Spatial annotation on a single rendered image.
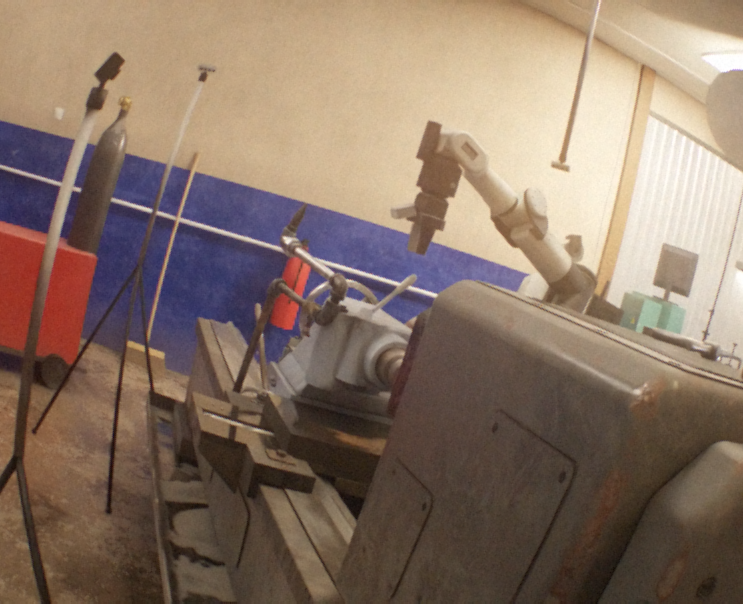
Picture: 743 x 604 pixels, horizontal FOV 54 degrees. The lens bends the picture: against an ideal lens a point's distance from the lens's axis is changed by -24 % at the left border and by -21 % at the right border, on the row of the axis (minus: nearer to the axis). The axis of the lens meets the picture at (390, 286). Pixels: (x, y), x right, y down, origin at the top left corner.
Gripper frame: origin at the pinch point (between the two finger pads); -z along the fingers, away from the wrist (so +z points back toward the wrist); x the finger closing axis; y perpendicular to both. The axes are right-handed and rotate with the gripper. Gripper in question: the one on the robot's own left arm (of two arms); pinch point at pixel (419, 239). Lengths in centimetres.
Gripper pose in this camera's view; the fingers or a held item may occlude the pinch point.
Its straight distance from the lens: 201.6
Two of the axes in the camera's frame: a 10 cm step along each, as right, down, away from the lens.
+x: -3.2, -1.6, 9.3
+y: -9.0, -2.7, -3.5
